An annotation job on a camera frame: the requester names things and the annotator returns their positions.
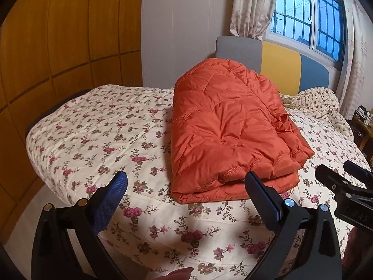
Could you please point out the dark round tin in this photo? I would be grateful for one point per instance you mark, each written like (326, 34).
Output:
(361, 113)

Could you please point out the floral quilt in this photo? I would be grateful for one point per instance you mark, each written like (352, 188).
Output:
(102, 128)

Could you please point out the orange puffer jacket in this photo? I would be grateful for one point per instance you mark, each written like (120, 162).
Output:
(227, 122)

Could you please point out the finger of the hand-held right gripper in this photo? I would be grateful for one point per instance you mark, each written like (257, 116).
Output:
(358, 170)
(332, 179)

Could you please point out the grey yellow blue headboard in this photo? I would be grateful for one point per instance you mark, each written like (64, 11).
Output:
(279, 61)

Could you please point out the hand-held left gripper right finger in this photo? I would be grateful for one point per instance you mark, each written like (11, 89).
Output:
(266, 201)

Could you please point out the long patterned curtain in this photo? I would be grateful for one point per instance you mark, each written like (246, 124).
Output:
(358, 64)

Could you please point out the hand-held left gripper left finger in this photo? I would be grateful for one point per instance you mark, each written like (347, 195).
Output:
(110, 198)

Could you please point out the wooden wardrobe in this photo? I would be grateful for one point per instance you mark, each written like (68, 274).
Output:
(72, 35)

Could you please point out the barred window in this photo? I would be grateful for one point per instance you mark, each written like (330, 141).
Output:
(329, 20)

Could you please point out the short patterned curtain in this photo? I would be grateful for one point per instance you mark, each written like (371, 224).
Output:
(250, 5)

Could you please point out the wooden desk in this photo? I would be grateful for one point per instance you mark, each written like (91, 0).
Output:
(365, 129)

